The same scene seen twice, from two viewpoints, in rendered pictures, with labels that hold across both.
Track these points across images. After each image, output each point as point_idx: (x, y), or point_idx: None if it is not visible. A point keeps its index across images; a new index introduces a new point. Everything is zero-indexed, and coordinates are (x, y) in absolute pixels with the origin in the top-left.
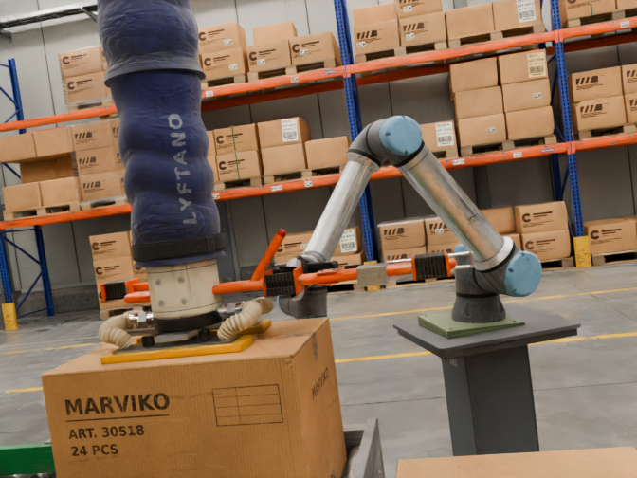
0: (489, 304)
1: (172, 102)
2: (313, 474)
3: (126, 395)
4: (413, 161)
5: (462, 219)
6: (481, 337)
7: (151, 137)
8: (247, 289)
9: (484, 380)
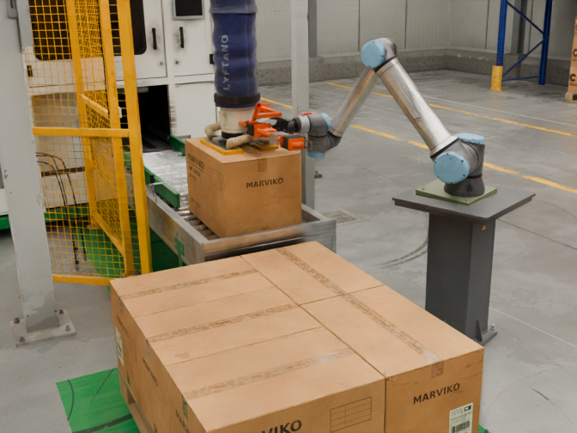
0: (458, 183)
1: (224, 29)
2: (230, 217)
3: (197, 158)
4: (379, 72)
5: (410, 118)
6: (426, 200)
7: (215, 45)
8: (245, 127)
9: (439, 232)
